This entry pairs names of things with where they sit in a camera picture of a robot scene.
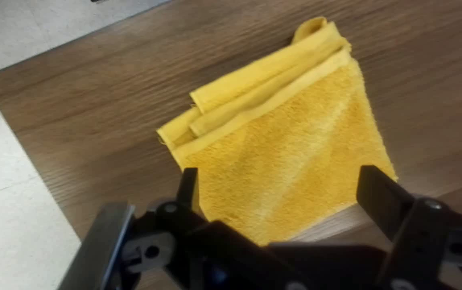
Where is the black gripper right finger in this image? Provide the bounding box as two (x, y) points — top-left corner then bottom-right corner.
(356, 165), (414, 240)

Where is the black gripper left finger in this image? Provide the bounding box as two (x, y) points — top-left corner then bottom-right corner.
(177, 167), (198, 212)

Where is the yellow towel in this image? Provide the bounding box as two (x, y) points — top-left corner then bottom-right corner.
(158, 17), (396, 244)

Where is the wooden folding table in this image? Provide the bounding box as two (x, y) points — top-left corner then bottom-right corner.
(0, 0), (462, 233)

